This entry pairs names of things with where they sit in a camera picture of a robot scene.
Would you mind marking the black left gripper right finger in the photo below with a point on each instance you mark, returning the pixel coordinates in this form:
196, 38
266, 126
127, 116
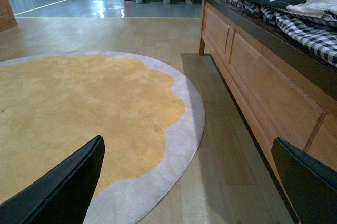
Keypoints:
309, 184

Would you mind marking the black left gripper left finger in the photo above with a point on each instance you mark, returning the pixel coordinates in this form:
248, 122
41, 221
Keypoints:
63, 194

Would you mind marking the yellow and grey round rug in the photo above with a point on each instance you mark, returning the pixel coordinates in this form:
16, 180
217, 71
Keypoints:
150, 115

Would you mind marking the black white checkered sheet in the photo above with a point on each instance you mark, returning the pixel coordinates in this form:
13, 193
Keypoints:
318, 38

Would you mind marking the wooden cabinet at left edge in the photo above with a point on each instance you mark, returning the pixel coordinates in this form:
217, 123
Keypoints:
7, 19

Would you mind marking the wooden bed frame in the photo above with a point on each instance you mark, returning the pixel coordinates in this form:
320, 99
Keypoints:
282, 89

